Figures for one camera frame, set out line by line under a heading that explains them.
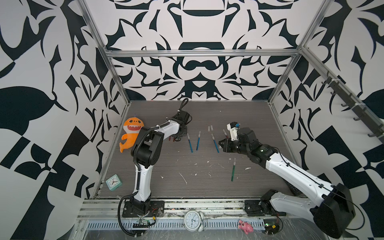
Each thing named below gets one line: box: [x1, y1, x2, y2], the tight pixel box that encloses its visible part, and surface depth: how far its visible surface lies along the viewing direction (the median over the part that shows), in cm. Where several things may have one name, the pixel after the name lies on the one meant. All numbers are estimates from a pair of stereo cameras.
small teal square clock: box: [105, 174, 123, 192], surface depth 83 cm
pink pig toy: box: [238, 219, 254, 235], surface depth 70 cm
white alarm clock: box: [181, 210, 205, 232], surface depth 69 cm
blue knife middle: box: [196, 131, 201, 151], surface depth 101 cm
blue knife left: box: [187, 133, 193, 153], surface depth 99 cm
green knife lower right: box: [231, 157, 237, 182], surface depth 89 cm
